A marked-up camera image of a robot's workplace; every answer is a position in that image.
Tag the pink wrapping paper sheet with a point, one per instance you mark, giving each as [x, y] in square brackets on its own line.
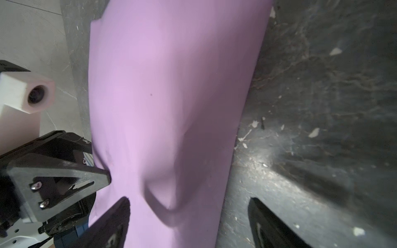
[167, 84]

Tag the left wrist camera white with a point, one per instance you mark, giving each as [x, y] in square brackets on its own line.
[24, 96]

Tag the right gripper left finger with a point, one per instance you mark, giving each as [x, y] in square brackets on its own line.
[110, 230]

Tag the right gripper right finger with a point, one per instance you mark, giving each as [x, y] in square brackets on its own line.
[268, 230]

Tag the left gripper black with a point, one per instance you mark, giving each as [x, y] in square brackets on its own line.
[47, 181]

